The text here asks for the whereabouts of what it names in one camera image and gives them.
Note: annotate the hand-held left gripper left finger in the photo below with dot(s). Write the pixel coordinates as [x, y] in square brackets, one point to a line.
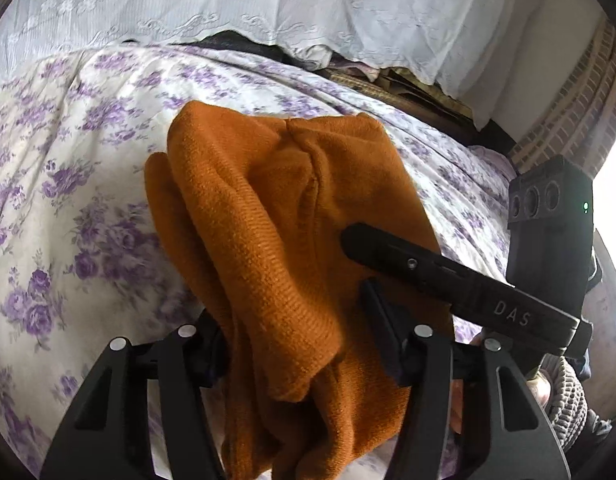
[188, 360]

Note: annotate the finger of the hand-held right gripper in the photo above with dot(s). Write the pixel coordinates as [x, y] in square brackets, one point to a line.
[438, 275]

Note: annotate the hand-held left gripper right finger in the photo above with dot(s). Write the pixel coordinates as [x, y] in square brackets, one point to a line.
[380, 325]

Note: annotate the orange knit cardigan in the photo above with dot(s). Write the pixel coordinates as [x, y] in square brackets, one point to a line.
[268, 240]

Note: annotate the person's right forearm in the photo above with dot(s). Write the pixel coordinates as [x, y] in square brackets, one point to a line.
[568, 390]

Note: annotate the person's right hand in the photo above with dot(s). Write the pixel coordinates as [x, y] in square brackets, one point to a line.
[540, 390]

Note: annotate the pile of folded fabrics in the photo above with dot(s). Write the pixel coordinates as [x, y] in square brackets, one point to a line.
[388, 77]

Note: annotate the purple floral bedsheet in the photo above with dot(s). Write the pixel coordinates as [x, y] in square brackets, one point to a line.
[78, 185]

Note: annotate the white lace cover cloth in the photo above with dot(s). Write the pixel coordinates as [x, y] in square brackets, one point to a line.
[288, 5]

